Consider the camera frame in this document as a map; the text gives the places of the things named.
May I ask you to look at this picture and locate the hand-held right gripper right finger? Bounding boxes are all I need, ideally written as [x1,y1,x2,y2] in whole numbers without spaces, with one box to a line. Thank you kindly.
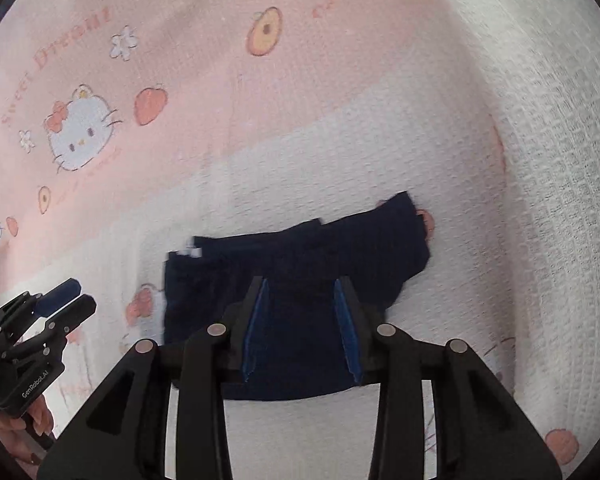
[332,275,563,480]

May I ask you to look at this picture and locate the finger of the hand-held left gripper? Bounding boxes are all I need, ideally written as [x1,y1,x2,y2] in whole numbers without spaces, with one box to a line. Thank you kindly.
[0,277,84,342]
[2,294,99,362]

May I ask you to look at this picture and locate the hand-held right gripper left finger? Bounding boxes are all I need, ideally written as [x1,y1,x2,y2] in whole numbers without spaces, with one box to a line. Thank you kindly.
[37,275,271,480]

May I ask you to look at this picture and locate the navy shorts with white stripes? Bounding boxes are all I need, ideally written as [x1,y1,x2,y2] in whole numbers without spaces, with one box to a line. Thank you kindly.
[162,191,432,402]

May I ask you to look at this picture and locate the person's left hand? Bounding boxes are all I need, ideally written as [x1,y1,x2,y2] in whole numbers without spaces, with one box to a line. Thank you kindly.
[0,395,57,456]

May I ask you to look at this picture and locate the cat print blanket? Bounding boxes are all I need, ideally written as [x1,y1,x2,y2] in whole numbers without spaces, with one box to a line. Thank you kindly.
[0,0,600,480]

